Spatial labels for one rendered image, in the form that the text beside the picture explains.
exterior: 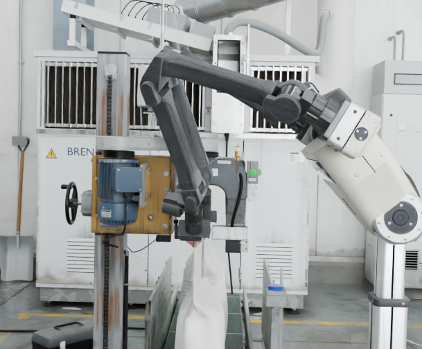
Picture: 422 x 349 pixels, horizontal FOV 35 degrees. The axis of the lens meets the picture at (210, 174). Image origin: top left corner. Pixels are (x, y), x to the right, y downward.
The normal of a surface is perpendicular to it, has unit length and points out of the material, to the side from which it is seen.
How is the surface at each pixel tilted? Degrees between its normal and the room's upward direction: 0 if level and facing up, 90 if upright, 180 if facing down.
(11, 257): 76
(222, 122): 90
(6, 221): 90
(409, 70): 90
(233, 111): 90
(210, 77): 118
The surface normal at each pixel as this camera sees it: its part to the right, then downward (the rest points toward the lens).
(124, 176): 0.40, 0.06
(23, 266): -0.02, -0.19
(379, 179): 0.33, 0.47
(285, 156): -0.02, 0.05
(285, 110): -0.33, 0.55
